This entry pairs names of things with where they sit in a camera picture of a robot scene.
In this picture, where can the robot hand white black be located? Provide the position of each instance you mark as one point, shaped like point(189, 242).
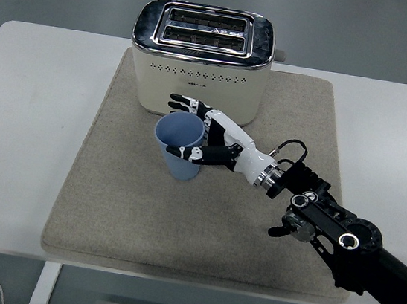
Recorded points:
point(238, 145)

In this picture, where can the light blue plastic cup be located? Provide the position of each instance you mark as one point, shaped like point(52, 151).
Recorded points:
point(182, 130)

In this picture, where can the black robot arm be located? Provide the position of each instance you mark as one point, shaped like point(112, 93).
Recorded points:
point(346, 238)

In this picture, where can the cream two-slot toaster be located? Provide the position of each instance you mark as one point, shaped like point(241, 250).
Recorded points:
point(198, 80)

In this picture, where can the beige fabric mat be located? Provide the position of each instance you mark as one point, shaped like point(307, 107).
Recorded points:
point(142, 219)

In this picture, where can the white table leg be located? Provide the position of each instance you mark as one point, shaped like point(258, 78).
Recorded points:
point(44, 286)

